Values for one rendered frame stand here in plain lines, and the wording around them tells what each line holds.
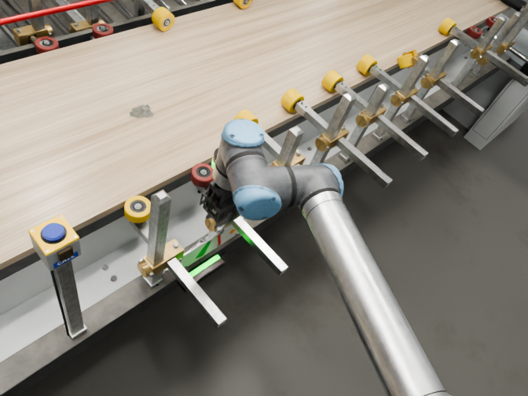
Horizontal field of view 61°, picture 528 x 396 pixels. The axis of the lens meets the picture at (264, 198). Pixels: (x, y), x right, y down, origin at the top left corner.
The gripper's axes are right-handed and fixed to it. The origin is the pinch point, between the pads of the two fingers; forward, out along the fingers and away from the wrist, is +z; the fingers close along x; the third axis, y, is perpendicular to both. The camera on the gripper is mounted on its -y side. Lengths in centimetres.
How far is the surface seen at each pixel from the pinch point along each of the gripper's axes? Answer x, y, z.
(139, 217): -19.2, 14.0, 10.8
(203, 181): -19.6, -10.3, 10.9
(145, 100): -60, -16, 11
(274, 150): -14.2, -36.4, 5.3
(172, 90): -60, -28, 11
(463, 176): 27, -226, 101
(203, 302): 11.0, 12.9, 17.9
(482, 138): 16, -263, 91
